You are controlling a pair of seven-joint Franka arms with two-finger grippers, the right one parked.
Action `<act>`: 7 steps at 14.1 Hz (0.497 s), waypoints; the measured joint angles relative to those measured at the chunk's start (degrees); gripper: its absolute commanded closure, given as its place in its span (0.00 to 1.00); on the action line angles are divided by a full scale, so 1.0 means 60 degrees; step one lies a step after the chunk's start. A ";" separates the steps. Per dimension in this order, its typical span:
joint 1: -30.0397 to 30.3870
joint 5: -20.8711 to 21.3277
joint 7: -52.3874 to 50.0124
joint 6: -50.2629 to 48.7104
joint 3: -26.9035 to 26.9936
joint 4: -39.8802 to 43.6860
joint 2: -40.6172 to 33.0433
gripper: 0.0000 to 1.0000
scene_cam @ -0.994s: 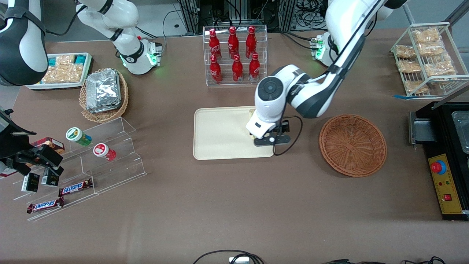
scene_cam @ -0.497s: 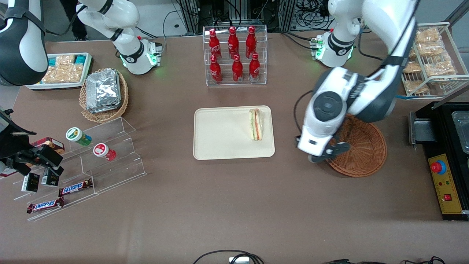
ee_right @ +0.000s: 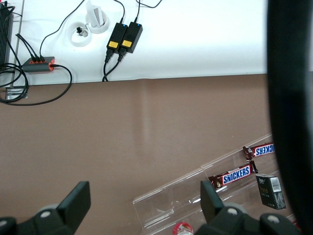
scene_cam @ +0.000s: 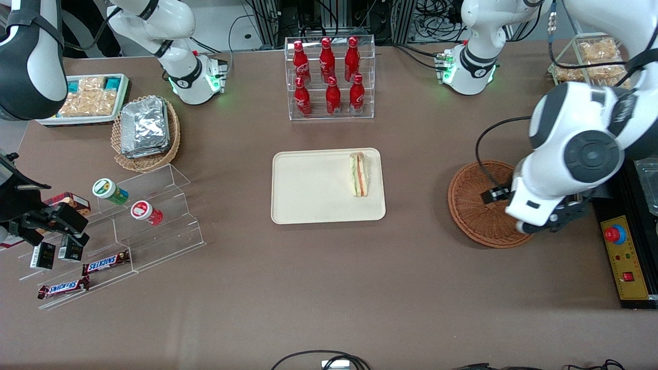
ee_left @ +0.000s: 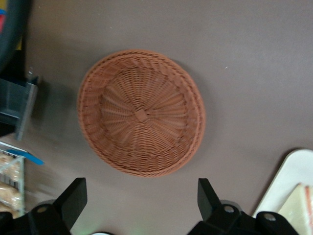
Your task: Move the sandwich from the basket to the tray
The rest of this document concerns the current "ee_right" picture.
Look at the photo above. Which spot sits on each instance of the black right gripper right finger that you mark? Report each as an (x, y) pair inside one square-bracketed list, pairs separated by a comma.
[(212, 203)]

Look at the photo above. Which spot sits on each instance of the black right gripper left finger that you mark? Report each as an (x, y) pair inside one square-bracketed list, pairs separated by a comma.
[(73, 200)]

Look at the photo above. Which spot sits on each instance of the clear acrylic step stand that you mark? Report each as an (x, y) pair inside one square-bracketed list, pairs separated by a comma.
[(220, 186)]

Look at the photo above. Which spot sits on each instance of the Snickers chocolate bar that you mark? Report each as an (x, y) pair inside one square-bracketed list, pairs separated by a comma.
[(236, 175), (262, 149)]

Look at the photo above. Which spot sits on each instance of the small black box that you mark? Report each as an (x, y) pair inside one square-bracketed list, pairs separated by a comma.
[(271, 191)]

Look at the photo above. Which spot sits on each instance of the grey orange USB hub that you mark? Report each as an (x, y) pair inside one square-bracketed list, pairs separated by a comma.
[(36, 65)]

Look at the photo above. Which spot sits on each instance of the small black grey clip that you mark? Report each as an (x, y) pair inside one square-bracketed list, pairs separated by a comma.
[(82, 31)]

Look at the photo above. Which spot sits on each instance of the black power adapter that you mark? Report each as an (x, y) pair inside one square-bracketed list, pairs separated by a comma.
[(131, 36), (117, 36)]

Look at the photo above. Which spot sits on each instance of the white tape roll with paper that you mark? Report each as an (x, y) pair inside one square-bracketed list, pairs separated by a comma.
[(97, 29)]

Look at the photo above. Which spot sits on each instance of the black ribbed device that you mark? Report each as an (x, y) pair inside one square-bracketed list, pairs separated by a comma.
[(5, 36)]

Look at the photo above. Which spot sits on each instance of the silver metal bracket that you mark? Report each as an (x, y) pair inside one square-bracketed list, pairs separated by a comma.
[(14, 93)]

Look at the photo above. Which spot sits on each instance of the grey aluminium rail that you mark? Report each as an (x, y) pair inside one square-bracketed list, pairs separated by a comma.
[(19, 29)]

